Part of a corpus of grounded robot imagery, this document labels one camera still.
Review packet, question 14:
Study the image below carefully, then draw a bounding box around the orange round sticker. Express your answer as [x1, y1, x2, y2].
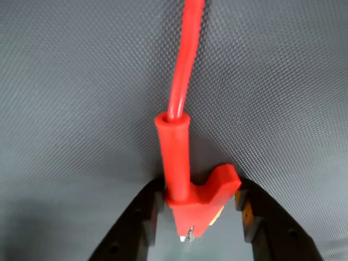
[208, 205, 226, 226]

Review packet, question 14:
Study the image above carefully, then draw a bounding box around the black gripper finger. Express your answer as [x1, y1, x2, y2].
[234, 179, 324, 261]
[88, 178, 166, 261]

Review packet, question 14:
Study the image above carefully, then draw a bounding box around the red cable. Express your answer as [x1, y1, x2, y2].
[167, 0, 206, 120]

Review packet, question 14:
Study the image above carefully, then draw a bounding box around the red alligator clip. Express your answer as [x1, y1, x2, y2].
[154, 110, 242, 243]

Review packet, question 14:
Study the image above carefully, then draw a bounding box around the dark grey work mat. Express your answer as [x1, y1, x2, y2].
[0, 0, 348, 261]

